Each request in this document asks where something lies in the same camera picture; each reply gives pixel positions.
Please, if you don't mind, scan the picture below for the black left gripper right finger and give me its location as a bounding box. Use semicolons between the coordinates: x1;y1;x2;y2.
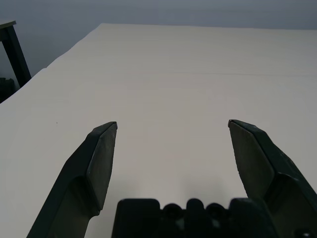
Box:
227;119;317;238

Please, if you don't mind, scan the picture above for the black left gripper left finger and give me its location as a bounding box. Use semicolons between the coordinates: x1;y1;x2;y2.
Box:
26;121;118;238

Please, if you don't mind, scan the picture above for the dark table leg frame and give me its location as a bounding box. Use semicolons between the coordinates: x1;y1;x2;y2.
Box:
0;20;32;90

